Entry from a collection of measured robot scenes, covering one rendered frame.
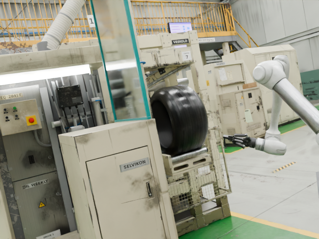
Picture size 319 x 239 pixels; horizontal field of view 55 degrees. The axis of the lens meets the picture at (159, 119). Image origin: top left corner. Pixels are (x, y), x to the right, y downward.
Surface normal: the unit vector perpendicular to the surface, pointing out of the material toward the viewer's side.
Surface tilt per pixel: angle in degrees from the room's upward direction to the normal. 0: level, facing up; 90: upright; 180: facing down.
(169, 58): 90
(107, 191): 90
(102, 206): 90
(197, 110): 78
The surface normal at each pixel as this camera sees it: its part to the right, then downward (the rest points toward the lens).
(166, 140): 0.20, -0.66
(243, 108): 0.55, -0.06
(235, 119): -0.81, 0.19
